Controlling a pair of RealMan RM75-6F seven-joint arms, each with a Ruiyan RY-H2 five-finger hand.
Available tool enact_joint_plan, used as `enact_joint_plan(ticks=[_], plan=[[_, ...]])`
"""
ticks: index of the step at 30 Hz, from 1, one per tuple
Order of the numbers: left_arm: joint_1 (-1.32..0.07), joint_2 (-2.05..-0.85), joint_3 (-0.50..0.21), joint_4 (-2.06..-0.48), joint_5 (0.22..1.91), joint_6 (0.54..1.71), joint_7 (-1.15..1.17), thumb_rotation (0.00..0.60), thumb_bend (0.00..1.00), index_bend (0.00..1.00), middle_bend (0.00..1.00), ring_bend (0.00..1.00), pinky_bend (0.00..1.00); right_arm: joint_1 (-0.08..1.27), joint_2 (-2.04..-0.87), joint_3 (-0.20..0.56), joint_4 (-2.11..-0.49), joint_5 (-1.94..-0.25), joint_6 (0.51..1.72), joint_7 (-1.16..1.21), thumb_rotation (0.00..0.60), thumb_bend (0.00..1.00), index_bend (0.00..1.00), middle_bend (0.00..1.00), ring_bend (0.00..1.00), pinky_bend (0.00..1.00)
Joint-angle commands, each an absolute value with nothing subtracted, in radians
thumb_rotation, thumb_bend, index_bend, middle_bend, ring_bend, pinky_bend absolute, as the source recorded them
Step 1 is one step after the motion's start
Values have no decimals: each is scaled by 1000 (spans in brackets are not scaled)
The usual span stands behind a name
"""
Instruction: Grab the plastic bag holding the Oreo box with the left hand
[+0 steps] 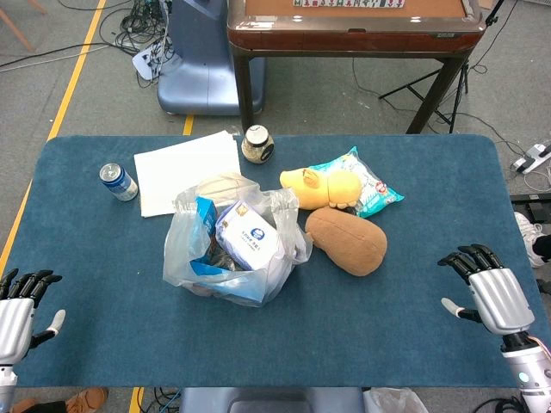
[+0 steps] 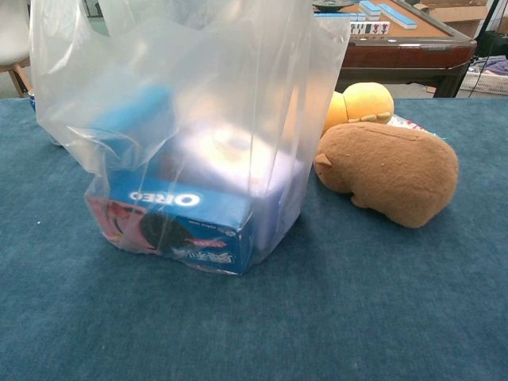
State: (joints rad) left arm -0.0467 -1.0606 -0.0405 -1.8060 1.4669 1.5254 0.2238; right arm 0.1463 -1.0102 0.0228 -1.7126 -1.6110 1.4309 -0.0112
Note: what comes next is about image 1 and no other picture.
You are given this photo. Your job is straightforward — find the blue cookie box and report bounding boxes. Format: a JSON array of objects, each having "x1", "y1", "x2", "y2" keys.
[{"x1": 188, "y1": 257, "x2": 269, "y2": 307}]

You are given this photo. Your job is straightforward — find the small blue carton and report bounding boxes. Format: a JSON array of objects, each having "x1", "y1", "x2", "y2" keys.
[{"x1": 195, "y1": 196, "x2": 220, "y2": 244}]

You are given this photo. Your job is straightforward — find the white paper stack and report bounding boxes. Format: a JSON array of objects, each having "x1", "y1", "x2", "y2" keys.
[{"x1": 133, "y1": 130, "x2": 243, "y2": 219}]

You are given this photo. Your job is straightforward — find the white sneaker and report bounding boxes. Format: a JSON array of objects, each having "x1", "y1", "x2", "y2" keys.
[{"x1": 514, "y1": 211, "x2": 546, "y2": 268}]

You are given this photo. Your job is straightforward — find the brown mahjong table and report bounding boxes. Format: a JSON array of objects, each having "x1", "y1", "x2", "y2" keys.
[{"x1": 226, "y1": 0, "x2": 486, "y2": 134}]

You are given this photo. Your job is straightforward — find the black floor platform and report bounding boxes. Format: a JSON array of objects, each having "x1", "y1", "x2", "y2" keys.
[{"x1": 510, "y1": 193, "x2": 551, "y2": 225}]

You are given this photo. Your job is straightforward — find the black tripod stand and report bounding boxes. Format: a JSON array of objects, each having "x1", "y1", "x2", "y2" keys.
[{"x1": 378, "y1": 0, "x2": 508, "y2": 134}]

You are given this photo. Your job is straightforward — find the white power strip with plugs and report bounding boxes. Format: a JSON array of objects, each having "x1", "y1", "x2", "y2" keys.
[{"x1": 132, "y1": 42, "x2": 168, "y2": 82}]

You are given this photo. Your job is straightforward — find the blue felt table mat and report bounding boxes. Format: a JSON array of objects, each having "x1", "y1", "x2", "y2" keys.
[{"x1": 0, "y1": 133, "x2": 550, "y2": 388}]

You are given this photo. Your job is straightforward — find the black trouser leg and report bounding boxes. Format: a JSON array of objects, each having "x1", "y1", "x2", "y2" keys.
[{"x1": 532, "y1": 234, "x2": 551, "y2": 260}]

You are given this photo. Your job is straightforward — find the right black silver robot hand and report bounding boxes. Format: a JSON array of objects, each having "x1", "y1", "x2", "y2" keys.
[{"x1": 437, "y1": 243, "x2": 536, "y2": 337}]

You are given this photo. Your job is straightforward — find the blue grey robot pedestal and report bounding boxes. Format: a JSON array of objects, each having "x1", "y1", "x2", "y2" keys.
[{"x1": 157, "y1": 0, "x2": 267, "y2": 116}]

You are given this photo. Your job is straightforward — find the wooden chair legs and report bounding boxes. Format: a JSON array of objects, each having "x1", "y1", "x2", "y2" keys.
[{"x1": 0, "y1": 0, "x2": 47, "y2": 52}]

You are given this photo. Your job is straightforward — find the white box with blue logo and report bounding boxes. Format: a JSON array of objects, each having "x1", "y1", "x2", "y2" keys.
[{"x1": 214, "y1": 200, "x2": 286, "y2": 271}]

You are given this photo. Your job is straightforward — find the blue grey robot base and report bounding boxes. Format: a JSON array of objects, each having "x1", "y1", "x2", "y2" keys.
[{"x1": 178, "y1": 386, "x2": 366, "y2": 413}]

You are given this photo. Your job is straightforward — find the brown plush toy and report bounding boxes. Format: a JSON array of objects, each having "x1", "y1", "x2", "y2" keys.
[{"x1": 304, "y1": 206, "x2": 388, "y2": 277}]

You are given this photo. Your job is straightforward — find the white grey power strip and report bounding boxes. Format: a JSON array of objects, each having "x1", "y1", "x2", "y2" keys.
[{"x1": 511, "y1": 143, "x2": 551, "y2": 175}]

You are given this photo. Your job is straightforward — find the row of mahjong tiles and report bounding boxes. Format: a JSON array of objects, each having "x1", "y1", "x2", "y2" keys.
[{"x1": 293, "y1": 0, "x2": 406, "y2": 9}]

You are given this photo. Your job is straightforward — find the tangled black cable bundle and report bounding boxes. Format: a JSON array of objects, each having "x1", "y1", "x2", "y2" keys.
[{"x1": 98, "y1": 0, "x2": 174, "y2": 89}]

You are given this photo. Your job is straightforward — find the blue floor cable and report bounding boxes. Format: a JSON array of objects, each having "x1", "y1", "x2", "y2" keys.
[{"x1": 144, "y1": 386, "x2": 182, "y2": 413}]

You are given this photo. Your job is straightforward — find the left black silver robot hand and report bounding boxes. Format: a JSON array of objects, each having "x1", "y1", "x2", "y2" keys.
[{"x1": 0, "y1": 268, "x2": 67, "y2": 367}]

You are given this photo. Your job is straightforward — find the glass jar with white lid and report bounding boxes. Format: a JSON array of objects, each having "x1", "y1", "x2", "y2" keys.
[{"x1": 240, "y1": 124, "x2": 276, "y2": 165}]

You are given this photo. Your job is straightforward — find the blue white drink can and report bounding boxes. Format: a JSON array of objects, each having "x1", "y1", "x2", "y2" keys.
[{"x1": 99, "y1": 163, "x2": 139, "y2": 202}]

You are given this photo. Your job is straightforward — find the teal snack packet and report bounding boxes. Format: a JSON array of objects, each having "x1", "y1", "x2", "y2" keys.
[{"x1": 308, "y1": 145, "x2": 406, "y2": 219}]

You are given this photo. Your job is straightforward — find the yellow plush toy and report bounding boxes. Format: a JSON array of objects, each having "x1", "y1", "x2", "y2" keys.
[{"x1": 279, "y1": 167, "x2": 364, "y2": 211}]

